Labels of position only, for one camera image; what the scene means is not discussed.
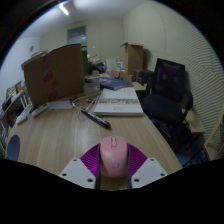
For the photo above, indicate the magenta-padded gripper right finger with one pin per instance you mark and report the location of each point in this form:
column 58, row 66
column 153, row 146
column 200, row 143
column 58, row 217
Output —
column 148, row 173

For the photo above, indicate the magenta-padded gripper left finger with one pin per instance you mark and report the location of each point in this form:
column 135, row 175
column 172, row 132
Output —
column 78, row 173

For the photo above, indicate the pink computer mouse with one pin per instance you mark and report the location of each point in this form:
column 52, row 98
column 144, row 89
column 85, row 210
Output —
column 113, row 156

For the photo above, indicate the dark blue mouse pad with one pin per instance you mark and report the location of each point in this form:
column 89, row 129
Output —
column 13, row 148

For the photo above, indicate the black marker pen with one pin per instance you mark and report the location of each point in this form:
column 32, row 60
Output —
column 96, row 119

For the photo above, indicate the black office chair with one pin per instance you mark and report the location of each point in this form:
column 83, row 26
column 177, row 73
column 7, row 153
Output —
column 163, row 106

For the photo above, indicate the white paper sheet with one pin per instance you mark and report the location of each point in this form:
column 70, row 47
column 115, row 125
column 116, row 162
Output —
column 61, row 104

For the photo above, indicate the wooden chair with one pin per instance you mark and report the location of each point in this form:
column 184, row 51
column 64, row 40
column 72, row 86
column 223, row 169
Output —
column 215, row 143

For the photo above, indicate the white book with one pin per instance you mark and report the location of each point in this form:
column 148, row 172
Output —
column 118, row 103

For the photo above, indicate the long white remote control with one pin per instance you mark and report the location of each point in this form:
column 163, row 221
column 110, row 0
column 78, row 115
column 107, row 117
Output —
column 24, row 115

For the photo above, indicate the clear plastic container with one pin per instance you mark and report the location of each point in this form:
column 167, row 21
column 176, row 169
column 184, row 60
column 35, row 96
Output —
column 91, row 88

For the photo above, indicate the cluttered shelf unit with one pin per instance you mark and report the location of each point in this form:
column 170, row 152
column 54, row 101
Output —
column 10, row 106

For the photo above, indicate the blue book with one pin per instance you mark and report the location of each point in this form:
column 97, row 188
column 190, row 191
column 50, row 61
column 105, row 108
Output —
column 111, row 83

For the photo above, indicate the large brown cardboard box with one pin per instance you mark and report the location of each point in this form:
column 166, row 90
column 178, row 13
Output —
column 56, row 75

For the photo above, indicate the tall open cardboard box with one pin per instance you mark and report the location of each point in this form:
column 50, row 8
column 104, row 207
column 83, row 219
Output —
column 134, row 58

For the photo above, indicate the ceiling tube light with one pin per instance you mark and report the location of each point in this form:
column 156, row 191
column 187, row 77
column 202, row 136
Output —
column 63, row 9

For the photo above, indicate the round wall clock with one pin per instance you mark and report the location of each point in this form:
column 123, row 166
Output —
column 31, row 48

